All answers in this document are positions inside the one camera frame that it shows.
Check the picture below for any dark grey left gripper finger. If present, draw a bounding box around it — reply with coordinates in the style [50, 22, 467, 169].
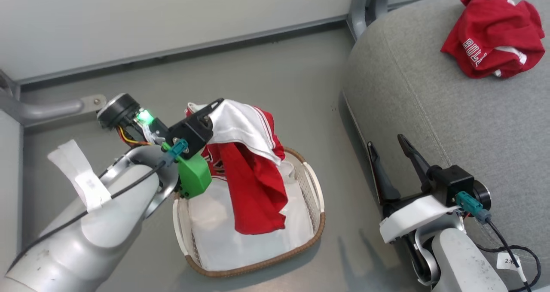
[196, 98, 225, 120]

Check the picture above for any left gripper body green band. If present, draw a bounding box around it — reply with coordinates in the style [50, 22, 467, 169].
[98, 94, 212, 198]

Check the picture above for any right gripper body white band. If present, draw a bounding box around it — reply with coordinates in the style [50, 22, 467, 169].
[379, 192, 463, 244]

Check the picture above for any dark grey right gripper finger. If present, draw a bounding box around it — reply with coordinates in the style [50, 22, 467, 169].
[367, 142, 401, 205]
[397, 134, 435, 192]

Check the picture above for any red and white striped jersey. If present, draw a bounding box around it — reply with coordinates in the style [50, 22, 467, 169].
[186, 99, 289, 235]

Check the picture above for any red shirt with white lettering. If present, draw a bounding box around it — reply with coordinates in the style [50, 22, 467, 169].
[440, 0, 545, 79]

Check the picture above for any grey fabric sofa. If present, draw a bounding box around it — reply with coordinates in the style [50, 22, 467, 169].
[342, 0, 550, 292]

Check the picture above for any white wicker-rim laundry basket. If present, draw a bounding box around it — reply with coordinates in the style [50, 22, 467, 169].
[173, 147, 326, 278]

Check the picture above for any white tape strip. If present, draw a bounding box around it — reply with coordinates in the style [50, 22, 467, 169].
[47, 140, 112, 212]

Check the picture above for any grey metal partition foot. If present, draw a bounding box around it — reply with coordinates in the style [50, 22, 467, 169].
[0, 94, 107, 127]

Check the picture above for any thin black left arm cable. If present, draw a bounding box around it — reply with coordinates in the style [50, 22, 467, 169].
[6, 159, 168, 275]

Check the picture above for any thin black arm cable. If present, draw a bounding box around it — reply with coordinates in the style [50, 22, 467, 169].
[6, 159, 168, 275]
[475, 217, 542, 292]

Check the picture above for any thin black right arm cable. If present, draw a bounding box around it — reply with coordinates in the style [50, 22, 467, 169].
[475, 217, 542, 292]

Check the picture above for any small white cable tag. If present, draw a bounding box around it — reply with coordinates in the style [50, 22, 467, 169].
[497, 252, 521, 271]

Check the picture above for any grey partition support post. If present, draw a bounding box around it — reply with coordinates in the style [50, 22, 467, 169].
[347, 0, 394, 41]

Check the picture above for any grey metal corner post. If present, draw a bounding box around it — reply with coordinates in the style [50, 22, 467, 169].
[0, 69, 20, 100]

